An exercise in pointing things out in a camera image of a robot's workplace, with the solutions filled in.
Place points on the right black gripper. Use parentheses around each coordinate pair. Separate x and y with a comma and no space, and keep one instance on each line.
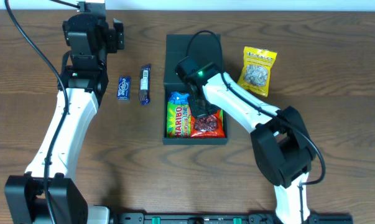
(200,109)

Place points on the Haribo gummy worms bag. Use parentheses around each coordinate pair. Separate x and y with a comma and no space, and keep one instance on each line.
(178,121)

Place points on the red snack bag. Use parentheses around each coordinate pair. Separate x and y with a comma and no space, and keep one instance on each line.
(210,126)

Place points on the blue Oreo cookie pack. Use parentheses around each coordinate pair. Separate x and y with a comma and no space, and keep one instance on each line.
(178,98)

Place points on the yellow snack bag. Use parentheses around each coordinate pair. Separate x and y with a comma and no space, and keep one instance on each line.
(256,73)

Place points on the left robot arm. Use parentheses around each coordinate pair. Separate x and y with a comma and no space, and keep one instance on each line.
(46,192)

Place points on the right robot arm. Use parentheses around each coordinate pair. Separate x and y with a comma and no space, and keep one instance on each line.
(282,148)

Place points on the dark blue chocolate bar wrapper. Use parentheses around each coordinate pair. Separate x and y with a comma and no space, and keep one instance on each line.
(144,97)

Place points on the dark green open box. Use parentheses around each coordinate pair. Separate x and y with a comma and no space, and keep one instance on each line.
(204,49)

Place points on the small blue Eclipse gum box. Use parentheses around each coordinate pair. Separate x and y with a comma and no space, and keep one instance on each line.
(124,88)

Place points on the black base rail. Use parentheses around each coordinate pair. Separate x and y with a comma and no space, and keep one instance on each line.
(255,218)

